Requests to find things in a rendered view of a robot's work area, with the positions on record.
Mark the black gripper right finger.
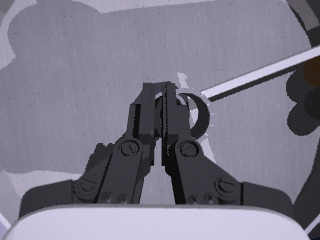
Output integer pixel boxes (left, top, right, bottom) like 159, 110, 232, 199
161, 83, 295, 221

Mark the bronze bushing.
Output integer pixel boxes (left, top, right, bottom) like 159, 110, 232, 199
303, 55, 320, 87

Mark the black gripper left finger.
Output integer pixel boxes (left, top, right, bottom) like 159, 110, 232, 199
18, 83, 155, 219

